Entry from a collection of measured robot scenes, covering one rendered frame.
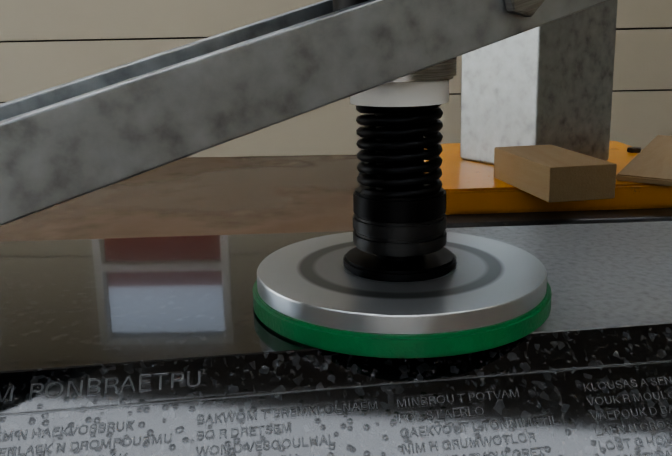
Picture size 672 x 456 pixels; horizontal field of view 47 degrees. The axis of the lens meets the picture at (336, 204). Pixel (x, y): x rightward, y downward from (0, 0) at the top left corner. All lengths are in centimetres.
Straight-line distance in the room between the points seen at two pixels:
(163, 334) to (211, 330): 3
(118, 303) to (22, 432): 15
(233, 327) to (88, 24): 634
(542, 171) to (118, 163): 78
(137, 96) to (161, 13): 624
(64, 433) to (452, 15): 35
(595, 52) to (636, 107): 553
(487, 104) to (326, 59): 95
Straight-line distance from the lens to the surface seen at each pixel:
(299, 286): 54
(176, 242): 77
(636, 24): 689
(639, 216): 124
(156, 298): 62
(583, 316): 57
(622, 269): 69
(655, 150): 139
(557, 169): 110
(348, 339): 49
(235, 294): 61
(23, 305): 64
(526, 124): 134
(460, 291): 53
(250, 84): 45
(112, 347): 53
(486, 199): 120
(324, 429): 49
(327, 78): 47
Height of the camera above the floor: 102
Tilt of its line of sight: 13 degrees down
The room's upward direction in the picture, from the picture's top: 1 degrees counter-clockwise
